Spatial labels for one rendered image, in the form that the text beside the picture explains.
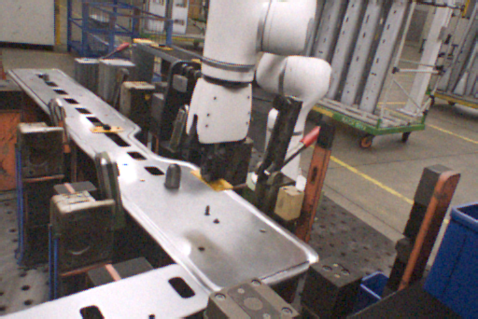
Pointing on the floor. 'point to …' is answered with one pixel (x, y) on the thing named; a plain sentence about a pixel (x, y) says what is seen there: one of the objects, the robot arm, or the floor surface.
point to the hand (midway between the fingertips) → (213, 166)
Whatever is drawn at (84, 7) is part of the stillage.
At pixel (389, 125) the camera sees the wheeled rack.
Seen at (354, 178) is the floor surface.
